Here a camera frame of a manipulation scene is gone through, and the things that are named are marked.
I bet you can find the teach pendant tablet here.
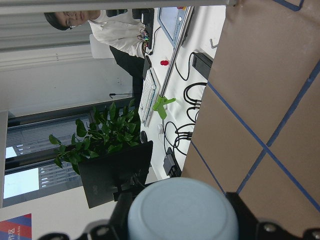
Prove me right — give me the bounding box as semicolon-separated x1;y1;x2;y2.
157;7;187;47

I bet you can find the metal reach grabber tool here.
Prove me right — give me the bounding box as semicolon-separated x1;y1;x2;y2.
152;6;194;120

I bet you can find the green potted plant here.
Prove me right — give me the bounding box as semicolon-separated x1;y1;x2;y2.
48;99;141;174

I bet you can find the black power adapter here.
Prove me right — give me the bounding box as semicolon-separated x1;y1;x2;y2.
192;52;213;80

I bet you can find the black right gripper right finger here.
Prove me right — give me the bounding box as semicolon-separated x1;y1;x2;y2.
226;192;259;240

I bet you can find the black monitor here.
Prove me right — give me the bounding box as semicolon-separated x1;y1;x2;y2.
78;141;153;208

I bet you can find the coiled black cable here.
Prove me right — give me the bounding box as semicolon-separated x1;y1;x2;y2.
182;82;208;125

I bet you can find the seated person white shirt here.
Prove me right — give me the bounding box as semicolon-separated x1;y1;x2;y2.
44;9;147;100

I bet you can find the pale blue plastic cup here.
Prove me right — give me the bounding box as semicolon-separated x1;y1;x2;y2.
127;177;239;240

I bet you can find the white keyboard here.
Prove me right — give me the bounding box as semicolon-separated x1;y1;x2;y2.
138;68;160;127

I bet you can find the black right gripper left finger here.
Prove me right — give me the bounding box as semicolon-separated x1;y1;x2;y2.
108;192;133;240

